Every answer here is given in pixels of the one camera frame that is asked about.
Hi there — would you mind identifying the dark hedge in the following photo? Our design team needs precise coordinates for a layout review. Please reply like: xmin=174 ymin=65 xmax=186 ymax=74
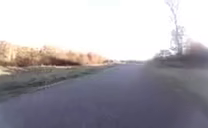
xmin=147 ymin=40 xmax=208 ymax=69

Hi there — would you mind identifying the frosty grass field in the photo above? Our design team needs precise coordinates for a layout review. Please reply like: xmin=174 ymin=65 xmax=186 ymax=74
xmin=143 ymin=63 xmax=208 ymax=116

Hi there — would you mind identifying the bare tree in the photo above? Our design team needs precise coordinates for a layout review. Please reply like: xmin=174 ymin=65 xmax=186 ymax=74
xmin=164 ymin=0 xmax=187 ymax=57

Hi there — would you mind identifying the row of brown bushes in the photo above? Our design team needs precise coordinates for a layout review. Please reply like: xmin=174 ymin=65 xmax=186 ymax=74
xmin=0 ymin=40 xmax=114 ymax=68

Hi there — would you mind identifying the grey asphalt road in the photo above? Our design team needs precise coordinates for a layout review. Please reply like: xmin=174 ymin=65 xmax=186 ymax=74
xmin=0 ymin=63 xmax=208 ymax=128

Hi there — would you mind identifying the frosty grass verge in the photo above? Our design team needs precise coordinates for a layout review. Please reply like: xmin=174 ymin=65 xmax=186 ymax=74
xmin=0 ymin=63 xmax=121 ymax=104

